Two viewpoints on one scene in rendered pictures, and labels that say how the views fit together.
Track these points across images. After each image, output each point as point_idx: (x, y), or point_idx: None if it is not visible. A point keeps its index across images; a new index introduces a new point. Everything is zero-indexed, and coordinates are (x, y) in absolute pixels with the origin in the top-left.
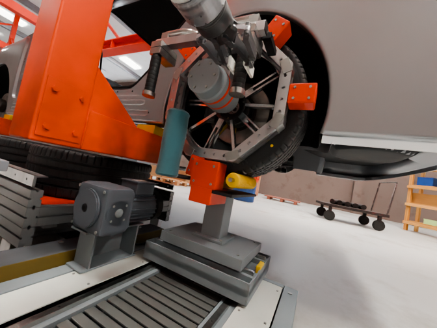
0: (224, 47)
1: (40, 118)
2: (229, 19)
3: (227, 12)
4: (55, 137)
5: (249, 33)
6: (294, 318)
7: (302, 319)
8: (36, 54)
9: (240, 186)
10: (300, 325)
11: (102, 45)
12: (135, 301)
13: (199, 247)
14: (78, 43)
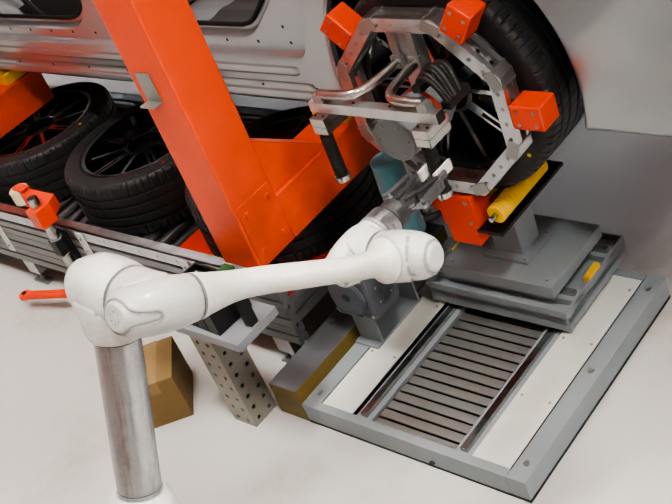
0: (410, 187)
1: (257, 249)
2: (408, 217)
3: (405, 218)
4: (275, 251)
5: (428, 208)
6: (659, 314)
7: (671, 311)
8: (200, 186)
9: (510, 213)
10: (664, 321)
11: (240, 119)
12: (449, 359)
13: (497, 280)
14: (228, 152)
